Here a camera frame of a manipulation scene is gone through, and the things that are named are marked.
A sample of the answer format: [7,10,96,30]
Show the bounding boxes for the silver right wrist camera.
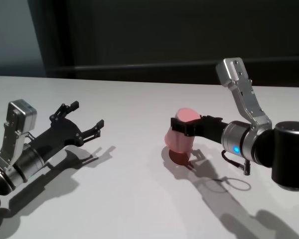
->
[215,57,274,136]

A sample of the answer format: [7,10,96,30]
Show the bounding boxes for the grey horizontal frame rail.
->
[48,56,299,88]

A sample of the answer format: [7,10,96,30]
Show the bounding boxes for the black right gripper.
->
[170,115,231,145]

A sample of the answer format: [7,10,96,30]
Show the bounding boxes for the dark vertical frame post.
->
[27,0,77,78]

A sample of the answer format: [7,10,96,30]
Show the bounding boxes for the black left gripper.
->
[27,100,105,162]

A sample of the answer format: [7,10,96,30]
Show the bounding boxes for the pink plastic cup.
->
[163,107,201,153]

